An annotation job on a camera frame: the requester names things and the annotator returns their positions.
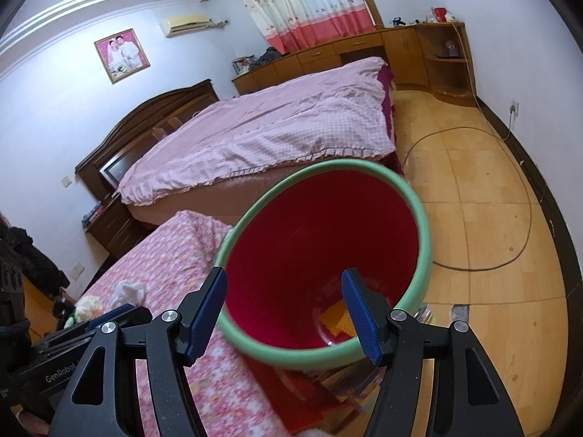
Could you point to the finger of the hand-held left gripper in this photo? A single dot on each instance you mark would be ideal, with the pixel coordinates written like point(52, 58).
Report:
point(111, 317)

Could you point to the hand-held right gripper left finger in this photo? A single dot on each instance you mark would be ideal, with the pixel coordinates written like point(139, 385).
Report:
point(207, 314)

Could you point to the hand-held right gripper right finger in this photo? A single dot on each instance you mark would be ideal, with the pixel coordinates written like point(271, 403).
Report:
point(360, 314)

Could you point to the cream paper ball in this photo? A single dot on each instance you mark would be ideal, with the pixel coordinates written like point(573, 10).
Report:
point(86, 308)

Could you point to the red bin with green rim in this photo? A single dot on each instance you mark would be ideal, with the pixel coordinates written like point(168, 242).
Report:
point(319, 236)

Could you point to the yellow plastic piece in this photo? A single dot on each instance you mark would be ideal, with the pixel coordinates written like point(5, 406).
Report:
point(337, 319)

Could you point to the small green toy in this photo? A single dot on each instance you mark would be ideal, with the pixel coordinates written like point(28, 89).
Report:
point(69, 321)

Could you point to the pink floral tablecloth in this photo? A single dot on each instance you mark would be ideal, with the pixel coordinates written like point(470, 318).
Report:
point(159, 255)

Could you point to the dark wooden nightstand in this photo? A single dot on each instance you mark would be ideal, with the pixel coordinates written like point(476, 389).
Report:
point(116, 230)

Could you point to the black jacket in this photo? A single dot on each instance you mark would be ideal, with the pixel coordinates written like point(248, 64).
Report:
point(41, 259)

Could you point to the stack of books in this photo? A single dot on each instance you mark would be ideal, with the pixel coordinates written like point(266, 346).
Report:
point(300, 389)

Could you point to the items on nightstand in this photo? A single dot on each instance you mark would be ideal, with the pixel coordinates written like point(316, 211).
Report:
point(94, 213)

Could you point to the bed with pink quilt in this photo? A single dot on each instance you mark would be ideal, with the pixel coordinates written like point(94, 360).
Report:
point(218, 193)

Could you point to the bed with pink cover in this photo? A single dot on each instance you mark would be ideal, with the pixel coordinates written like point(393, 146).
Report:
point(273, 132)

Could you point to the dark wooden headboard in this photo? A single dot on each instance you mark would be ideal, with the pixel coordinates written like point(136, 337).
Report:
point(136, 118)

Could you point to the wooden corner shelf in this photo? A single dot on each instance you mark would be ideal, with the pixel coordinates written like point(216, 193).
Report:
point(444, 75)

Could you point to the long wooden cabinet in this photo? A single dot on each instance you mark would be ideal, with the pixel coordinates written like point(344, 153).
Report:
point(319, 54)

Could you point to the dark cloth on cabinet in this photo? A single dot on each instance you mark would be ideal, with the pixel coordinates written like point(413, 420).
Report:
point(268, 57)

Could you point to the small item on shelf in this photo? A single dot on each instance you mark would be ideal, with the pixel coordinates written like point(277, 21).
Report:
point(451, 48)

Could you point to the black tool on cabinet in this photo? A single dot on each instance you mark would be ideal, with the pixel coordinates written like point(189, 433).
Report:
point(398, 20)

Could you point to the red kettle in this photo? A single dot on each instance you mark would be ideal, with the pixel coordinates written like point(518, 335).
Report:
point(439, 13)

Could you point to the cream and red curtain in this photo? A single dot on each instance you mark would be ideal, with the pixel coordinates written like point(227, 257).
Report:
point(309, 4)

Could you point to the low white wall socket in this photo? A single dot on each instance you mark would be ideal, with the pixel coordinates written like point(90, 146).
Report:
point(78, 271)

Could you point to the white light switch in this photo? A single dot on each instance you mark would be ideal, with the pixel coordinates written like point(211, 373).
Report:
point(67, 180)

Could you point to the white wall socket with plug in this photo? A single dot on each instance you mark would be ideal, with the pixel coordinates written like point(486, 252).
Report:
point(514, 107)

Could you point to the framed wall photo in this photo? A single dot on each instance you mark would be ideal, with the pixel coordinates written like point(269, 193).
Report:
point(122, 54)

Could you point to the wall air conditioner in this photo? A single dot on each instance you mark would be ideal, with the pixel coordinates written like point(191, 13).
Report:
point(189, 25)

